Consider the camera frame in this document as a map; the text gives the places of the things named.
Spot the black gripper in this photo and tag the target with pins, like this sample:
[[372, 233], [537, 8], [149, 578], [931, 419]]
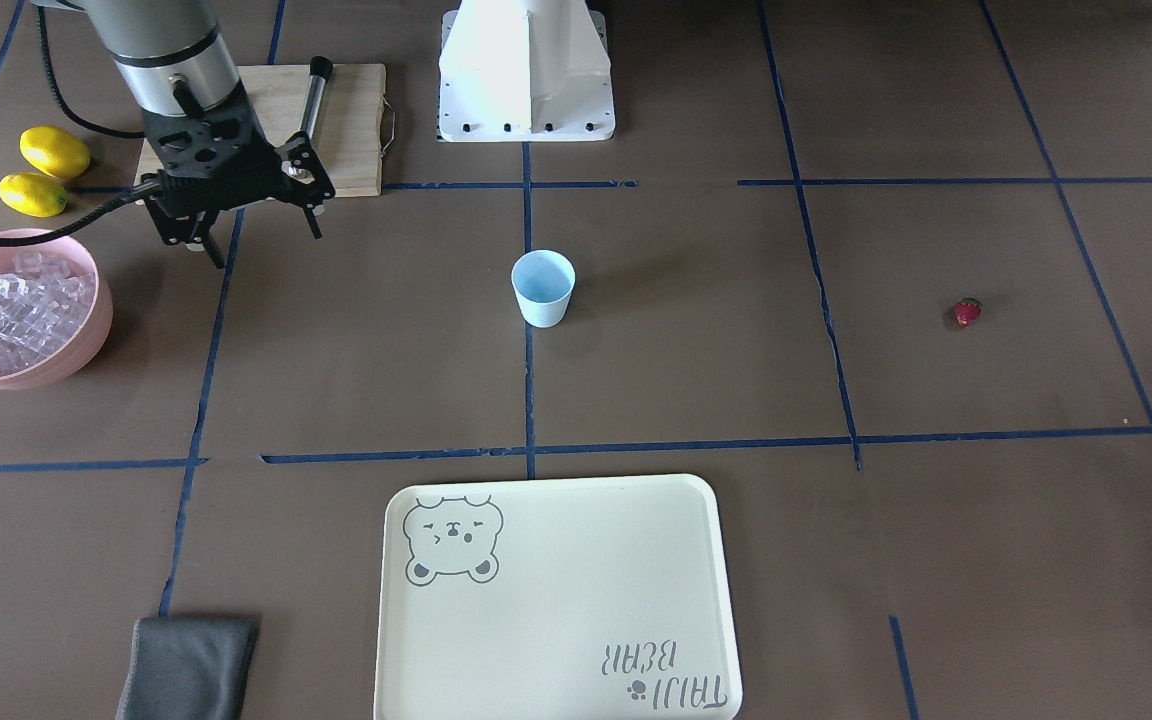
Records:
[[307, 170]]

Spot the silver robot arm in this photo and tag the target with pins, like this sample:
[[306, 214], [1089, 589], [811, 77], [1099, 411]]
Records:
[[161, 48]]

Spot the clear ice cubes pile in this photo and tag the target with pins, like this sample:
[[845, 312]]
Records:
[[44, 300]]

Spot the light blue cup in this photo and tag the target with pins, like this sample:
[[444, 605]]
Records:
[[543, 282]]

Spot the wooden cutting board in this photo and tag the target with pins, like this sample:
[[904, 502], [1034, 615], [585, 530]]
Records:
[[347, 133]]

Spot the steel muddler rod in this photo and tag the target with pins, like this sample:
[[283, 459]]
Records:
[[320, 71]]

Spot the lemon farther from bowl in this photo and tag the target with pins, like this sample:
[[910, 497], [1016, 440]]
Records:
[[54, 151]]

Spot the lemon nearer bowl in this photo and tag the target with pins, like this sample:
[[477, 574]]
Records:
[[33, 194]]

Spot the pink bowl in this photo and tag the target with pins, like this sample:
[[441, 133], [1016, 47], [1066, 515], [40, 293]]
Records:
[[91, 336]]

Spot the grey folded cloth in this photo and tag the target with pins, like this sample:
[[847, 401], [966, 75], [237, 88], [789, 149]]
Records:
[[194, 667]]

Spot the cream bear tray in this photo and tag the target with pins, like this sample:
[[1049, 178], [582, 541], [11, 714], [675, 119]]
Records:
[[586, 598]]

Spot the red strawberry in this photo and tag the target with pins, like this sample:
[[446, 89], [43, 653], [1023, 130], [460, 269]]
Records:
[[967, 311]]

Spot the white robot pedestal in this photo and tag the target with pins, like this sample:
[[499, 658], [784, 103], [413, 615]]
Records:
[[525, 71]]

